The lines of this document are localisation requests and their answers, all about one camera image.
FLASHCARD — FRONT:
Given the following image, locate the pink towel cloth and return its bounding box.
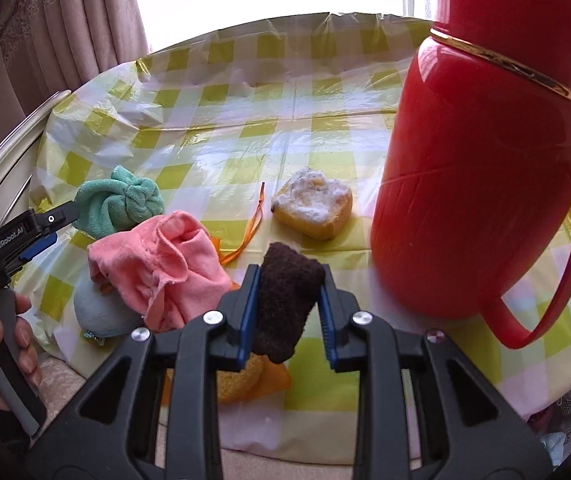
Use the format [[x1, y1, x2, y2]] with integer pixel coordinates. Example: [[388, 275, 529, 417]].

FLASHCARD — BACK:
[[87, 210, 234, 333]]

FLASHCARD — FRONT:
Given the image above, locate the cream wooden headboard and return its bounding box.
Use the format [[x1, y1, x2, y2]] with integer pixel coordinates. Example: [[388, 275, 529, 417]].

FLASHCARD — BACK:
[[0, 89, 72, 233]]

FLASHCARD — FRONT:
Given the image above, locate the round yellow sponge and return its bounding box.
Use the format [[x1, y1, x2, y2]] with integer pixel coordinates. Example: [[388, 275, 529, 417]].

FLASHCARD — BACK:
[[216, 352, 266, 405]]

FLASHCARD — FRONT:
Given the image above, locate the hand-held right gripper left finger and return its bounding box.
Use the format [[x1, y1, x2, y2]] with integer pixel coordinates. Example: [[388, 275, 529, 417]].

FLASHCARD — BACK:
[[26, 263, 266, 480]]

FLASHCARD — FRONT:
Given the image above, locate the orange organza bag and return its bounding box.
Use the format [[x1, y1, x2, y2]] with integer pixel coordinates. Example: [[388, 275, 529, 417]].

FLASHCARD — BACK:
[[163, 181, 292, 406]]

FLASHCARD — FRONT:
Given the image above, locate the yellow checked plastic tablecloth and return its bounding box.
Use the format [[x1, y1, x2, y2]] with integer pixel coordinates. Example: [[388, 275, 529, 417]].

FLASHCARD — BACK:
[[13, 12, 571, 461]]

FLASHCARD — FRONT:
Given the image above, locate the green knotted cloth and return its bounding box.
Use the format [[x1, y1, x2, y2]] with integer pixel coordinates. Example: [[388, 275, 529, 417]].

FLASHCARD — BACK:
[[72, 165, 165, 239]]

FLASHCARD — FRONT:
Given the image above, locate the dark brown knitted cloth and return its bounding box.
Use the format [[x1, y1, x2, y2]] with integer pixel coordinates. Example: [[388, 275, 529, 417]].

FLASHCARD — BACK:
[[252, 241, 327, 365]]

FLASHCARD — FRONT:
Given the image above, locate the plain mauve curtain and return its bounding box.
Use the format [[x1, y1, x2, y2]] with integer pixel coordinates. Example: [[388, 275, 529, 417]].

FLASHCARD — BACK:
[[0, 0, 152, 113]]

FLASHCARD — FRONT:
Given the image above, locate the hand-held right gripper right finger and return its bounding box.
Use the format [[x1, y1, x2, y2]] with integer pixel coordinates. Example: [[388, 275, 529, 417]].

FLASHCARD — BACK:
[[315, 265, 553, 480]]

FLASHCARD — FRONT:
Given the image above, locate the red thermos flask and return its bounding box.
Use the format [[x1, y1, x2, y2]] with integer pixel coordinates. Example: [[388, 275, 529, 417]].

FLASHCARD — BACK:
[[370, 0, 571, 351]]

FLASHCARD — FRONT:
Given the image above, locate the light blue plush pig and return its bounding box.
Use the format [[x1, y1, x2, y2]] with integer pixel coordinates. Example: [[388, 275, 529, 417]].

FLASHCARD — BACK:
[[73, 277, 146, 347]]

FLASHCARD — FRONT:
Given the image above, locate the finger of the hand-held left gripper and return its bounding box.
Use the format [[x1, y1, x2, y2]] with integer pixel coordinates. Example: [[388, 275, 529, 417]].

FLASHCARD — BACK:
[[0, 201, 82, 261], [3, 230, 61, 276]]

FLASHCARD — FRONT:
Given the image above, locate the yellow rectangular sponge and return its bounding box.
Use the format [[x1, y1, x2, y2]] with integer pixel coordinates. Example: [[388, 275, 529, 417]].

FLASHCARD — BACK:
[[270, 166, 354, 241]]

